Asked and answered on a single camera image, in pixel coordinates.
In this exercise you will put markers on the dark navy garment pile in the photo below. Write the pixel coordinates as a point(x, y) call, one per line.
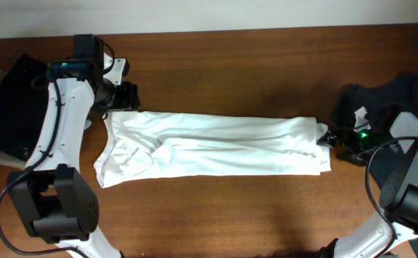
point(383, 104)

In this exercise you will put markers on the white t-shirt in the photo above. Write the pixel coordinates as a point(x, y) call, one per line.
point(146, 145)

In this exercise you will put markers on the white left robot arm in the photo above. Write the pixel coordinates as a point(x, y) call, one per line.
point(52, 199)

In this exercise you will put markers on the black folded garment stack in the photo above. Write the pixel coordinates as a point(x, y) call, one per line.
point(22, 108)

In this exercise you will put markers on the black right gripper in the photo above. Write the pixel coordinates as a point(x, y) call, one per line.
point(347, 132)

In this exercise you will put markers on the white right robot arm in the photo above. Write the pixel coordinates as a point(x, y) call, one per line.
point(396, 217)

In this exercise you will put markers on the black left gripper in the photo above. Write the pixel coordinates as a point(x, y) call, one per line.
point(130, 98)

